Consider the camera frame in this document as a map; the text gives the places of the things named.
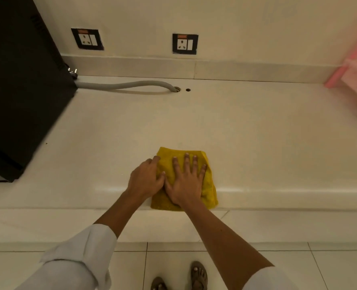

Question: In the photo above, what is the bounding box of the person's left hand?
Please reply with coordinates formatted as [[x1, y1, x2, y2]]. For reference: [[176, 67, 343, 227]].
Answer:
[[127, 156, 166, 203]]

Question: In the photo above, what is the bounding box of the person's right hand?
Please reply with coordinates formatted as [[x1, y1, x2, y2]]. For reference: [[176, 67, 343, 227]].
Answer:
[[165, 153, 208, 209]]

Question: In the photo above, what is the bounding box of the yellow cleaning cloth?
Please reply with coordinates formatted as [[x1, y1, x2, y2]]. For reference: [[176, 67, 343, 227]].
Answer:
[[150, 147, 219, 212]]

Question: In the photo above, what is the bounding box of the person's left forearm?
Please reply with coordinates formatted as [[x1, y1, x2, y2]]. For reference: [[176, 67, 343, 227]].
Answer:
[[93, 190, 143, 239]]

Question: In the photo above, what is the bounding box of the person's right forearm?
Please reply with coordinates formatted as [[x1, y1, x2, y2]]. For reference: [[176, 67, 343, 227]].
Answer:
[[182, 202, 275, 282]]

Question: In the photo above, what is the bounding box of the brown right sandal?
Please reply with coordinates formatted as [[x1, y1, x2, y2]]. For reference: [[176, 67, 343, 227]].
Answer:
[[191, 261, 208, 290]]

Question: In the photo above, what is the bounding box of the brown sandal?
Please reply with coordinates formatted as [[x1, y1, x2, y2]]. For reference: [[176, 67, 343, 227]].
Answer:
[[150, 277, 168, 290], [191, 261, 208, 290]]

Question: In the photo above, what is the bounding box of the brown left sandal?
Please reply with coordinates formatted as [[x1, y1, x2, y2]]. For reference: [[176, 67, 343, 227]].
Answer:
[[150, 277, 168, 290]]

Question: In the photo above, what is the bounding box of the white left shirt sleeve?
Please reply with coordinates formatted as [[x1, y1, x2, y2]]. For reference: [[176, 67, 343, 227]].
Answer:
[[15, 224, 119, 290]]

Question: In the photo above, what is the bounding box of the white shirt sleeve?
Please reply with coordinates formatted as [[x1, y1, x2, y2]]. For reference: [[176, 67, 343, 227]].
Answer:
[[242, 266, 300, 290], [15, 224, 119, 290]]

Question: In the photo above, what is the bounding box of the white right shirt sleeve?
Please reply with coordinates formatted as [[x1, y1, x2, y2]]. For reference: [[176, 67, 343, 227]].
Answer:
[[242, 266, 300, 290]]

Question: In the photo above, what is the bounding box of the black appliance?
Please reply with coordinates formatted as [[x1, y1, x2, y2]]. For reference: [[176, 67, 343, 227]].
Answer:
[[0, 0, 78, 183]]

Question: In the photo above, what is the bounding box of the pink plastic basket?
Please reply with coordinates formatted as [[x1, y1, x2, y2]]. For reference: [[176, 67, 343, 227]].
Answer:
[[324, 19, 357, 112]]

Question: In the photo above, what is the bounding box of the grey corrugated hose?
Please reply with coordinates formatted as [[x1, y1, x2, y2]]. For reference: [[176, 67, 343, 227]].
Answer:
[[75, 80, 181, 93]]

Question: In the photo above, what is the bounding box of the black-framed wall socket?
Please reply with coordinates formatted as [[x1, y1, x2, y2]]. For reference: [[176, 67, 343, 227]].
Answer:
[[71, 28, 104, 51], [172, 33, 199, 55]]

